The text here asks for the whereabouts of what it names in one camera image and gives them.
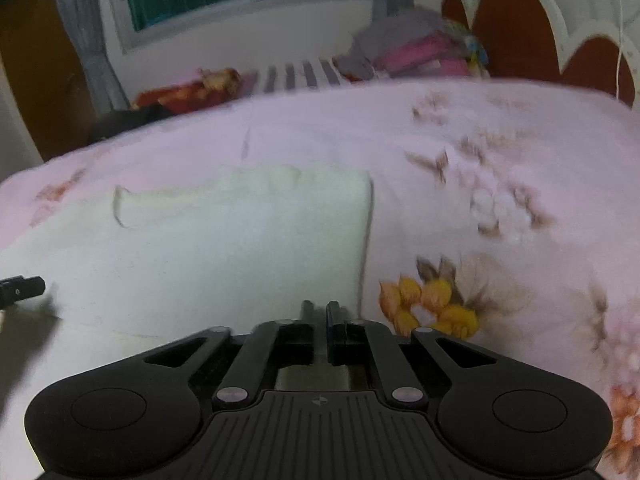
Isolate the brown wooden door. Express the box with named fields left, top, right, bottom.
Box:
left=0, top=0, right=98, bottom=162

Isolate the white towel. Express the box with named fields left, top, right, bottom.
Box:
left=0, top=164, right=375, bottom=361

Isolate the grey curtain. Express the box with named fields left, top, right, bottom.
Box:
left=45, top=0, right=132, bottom=112

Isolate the white hanging cord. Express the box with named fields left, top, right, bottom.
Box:
left=615, top=0, right=627, bottom=103

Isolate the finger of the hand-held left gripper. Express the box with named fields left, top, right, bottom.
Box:
left=0, top=274, right=47, bottom=312

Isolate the black cloth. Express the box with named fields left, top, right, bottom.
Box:
left=89, top=104, right=173, bottom=145

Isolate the red printed cloth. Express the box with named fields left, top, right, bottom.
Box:
left=129, top=66, right=259, bottom=111

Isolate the white and red headboard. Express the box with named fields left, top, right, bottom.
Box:
left=440, top=0, right=640, bottom=107

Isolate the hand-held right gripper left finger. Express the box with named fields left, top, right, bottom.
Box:
left=144, top=300, right=317, bottom=411

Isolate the grey striped sheet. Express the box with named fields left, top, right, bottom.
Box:
left=254, top=57, right=347, bottom=94

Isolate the pink floral blanket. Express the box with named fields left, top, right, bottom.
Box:
left=0, top=77, right=640, bottom=480

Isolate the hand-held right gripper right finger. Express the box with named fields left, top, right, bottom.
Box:
left=325, top=301, right=502, bottom=411

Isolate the pile of folded clothes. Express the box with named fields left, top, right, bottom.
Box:
left=334, top=7, right=493, bottom=82

